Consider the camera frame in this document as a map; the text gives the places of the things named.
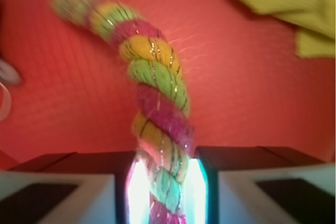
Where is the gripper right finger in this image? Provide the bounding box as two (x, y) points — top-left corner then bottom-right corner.
(195, 146), (335, 223)

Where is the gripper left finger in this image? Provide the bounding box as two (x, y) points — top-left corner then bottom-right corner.
(1, 151), (135, 223)

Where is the red plastic tray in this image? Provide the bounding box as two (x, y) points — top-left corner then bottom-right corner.
(1, 0), (335, 162)

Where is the multicolored twisted rope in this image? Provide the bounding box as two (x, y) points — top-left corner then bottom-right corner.
(48, 0), (195, 224)

